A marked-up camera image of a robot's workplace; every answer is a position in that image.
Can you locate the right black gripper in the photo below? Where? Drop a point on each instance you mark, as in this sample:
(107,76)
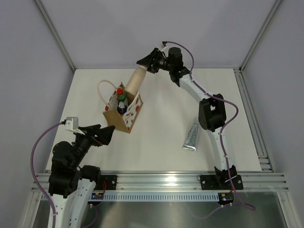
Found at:
(148,61)

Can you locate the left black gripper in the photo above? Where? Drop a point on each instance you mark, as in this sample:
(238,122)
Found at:
(104,134)

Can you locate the beige pump lotion bottle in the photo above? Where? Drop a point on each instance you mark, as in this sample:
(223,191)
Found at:
(136,80)

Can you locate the orange blue spray bottle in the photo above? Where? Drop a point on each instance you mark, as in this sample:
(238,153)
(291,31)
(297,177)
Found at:
(121,108)

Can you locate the green dish soap bottle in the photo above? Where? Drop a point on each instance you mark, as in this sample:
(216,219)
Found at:
(121,96)

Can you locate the silver toothpaste tube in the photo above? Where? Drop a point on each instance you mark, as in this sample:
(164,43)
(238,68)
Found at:
(192,137)

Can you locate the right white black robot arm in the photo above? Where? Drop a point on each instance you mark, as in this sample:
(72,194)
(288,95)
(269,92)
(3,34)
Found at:
(212,113)

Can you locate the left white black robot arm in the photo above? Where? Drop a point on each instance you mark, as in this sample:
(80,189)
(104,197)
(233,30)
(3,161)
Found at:
(71,186)

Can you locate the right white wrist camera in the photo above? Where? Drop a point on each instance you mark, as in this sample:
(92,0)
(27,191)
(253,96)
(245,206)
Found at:
(164,46)

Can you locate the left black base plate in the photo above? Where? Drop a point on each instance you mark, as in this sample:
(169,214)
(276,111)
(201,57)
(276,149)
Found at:
(107,181)

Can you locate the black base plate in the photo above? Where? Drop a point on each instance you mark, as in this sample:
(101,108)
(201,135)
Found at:
(209,181)
(107,181)

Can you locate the white slotted cable duct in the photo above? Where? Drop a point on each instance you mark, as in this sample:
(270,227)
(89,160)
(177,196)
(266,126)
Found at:
(112,196)

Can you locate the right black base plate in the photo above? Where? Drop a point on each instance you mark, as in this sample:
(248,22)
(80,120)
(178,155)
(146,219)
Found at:
(209,181)

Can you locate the left aluminium frame post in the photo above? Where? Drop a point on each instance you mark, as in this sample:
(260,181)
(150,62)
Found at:
(54,33)

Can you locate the aluminium frame post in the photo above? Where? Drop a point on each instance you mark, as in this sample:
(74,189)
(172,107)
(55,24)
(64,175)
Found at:
(54,33)
(262,31)

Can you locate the right side aluminium rail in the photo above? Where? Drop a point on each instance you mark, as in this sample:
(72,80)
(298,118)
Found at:
(258,139)

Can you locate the right aluminium frame post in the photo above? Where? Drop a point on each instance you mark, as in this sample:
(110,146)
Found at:
(262,31)

